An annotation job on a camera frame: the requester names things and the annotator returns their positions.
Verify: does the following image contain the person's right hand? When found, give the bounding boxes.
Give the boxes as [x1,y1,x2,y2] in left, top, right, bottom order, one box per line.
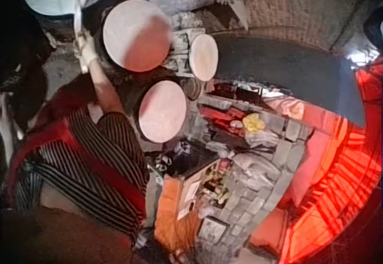
[78,32,99,74]

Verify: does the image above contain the white long utensil handle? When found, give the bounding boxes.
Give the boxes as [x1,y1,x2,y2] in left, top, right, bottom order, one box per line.
[72,0,89,74]

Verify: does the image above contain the large black cooking pot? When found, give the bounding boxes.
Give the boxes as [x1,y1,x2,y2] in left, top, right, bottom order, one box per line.
[93,5,120,72]

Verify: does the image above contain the large round pale pot lid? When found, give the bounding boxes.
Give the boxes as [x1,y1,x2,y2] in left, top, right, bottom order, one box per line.
[102,0,174,73]

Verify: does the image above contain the medium black cooking pot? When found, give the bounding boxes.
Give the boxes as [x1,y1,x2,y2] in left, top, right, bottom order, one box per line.
[127,80,150,141]

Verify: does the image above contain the medium round pale pot lid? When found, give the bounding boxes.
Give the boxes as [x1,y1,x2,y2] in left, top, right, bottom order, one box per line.
[138,80,188,144]

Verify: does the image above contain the stack of grey plates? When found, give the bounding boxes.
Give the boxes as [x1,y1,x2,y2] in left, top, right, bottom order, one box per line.
[186,77,206,101]

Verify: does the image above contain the small round pale pot lid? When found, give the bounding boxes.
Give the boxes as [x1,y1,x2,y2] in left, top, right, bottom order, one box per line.
[189,33,220,83]

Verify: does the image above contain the black flat tray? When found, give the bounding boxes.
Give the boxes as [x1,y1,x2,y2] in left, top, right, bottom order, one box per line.
[166,142,220,178]

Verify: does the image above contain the orange cardboard box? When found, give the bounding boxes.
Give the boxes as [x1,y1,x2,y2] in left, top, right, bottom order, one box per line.
[153,159,217,253]

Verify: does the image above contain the black framed picture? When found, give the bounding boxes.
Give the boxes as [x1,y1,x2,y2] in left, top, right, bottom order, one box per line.
[198,216,230,243]

